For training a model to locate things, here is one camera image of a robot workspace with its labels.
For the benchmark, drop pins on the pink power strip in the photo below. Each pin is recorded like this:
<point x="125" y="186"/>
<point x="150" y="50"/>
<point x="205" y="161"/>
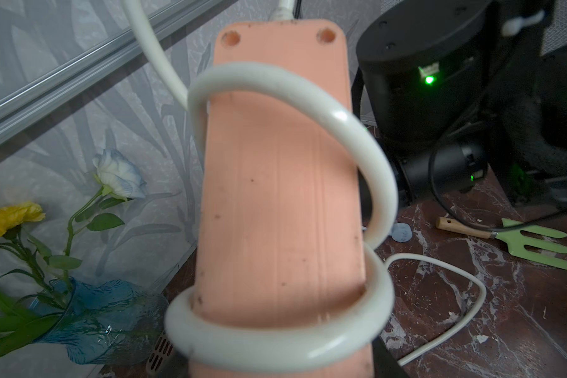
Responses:
<point x="280" y="232"/>

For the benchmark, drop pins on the beige plastic slotted scoop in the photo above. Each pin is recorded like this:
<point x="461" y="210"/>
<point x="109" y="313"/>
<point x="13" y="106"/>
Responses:
<point x="161" y="353"/>

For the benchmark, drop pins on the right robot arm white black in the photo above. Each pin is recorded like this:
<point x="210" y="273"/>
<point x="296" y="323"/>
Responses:
<point x="460" y="89"/>

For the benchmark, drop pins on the blue glass vase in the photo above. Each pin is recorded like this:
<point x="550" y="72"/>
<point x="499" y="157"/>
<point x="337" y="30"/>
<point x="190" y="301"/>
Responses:
<point x="115" y="323"/>

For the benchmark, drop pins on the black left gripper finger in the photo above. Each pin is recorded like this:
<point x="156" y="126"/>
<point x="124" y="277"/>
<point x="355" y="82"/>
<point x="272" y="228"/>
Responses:
<point x="385" y="365"/>

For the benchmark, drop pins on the grey power strip with cord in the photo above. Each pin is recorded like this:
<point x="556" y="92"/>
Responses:
<point x="401" y="233"/>

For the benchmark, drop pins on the green garden hand fork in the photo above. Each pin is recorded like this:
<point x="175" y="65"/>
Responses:
<point x="519" y="242"/>

